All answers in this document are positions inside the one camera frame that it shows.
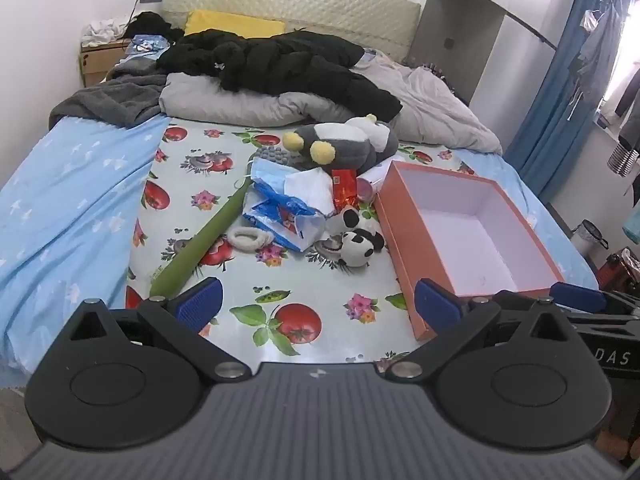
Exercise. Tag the pink tape roll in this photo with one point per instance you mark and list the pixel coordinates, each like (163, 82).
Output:
(365, 190)

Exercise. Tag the white hair scrunchie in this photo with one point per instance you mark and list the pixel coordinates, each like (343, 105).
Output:
(233, 241)

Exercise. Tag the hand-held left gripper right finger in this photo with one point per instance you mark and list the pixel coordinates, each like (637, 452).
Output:
(437, 305)

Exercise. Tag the black jacket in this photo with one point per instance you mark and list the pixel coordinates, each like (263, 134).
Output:
(280, 60)

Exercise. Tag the white trash bin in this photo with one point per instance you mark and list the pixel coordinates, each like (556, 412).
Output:
(587, 237)

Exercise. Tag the dark hanging garment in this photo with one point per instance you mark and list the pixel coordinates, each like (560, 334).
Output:
(631, 105)

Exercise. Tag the grey hanging garment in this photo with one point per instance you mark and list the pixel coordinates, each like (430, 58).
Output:
(595, 55)

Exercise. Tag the grey duvet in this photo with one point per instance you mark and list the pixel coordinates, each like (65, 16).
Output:
(440, 105)

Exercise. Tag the fruit print tablecloth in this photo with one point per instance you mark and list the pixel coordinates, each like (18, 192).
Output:
(300, 280)

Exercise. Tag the white tissue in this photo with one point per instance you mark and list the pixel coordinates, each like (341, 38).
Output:
(312, 187)

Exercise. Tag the red snack packet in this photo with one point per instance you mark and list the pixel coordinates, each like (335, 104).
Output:
(344, 185)

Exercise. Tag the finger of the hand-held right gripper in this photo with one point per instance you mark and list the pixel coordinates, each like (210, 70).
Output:
(575, 296)

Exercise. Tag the crumpled white cloth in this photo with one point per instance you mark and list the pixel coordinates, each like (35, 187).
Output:
(102, 30)

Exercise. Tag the teal cloth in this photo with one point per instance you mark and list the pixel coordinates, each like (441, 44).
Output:
(632, 227)

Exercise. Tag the wooden nightstand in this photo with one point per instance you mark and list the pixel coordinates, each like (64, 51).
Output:
(97, 62)

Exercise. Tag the blue face mask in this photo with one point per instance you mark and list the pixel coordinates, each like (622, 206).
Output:
(270, 172)

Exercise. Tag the black cloth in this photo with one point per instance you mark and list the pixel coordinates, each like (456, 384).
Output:
(150, 25)

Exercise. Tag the blue curtain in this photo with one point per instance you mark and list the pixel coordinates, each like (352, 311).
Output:
(550, 125)

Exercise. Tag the dark grey blanket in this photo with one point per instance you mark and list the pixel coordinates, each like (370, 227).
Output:
(100, 102)

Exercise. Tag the yellow pillow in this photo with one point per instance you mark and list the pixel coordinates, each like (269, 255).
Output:
(225, 22)

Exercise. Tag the orange cardboard box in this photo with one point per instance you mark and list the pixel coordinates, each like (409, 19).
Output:
(400, 240)

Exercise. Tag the striped hanging cloth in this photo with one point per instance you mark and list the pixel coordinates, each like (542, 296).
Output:
(622, 157)

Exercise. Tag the beige padded headboard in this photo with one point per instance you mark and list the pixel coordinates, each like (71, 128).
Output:
(300, 0)

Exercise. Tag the red bag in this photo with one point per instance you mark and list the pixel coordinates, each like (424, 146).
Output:
(620, 270)

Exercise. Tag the panda plush toy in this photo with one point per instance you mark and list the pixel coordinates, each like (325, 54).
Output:
(357, 250)

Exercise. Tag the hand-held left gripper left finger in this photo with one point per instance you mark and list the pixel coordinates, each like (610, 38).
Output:
(200, 305)

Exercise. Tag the grey penguin plush toy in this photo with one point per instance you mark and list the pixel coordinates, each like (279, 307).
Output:
(345, 150)

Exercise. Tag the blue white plastic bag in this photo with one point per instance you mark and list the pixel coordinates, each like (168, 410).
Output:
(280, 212)

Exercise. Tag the blue star bedsheet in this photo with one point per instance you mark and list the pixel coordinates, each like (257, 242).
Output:
(65, 200)

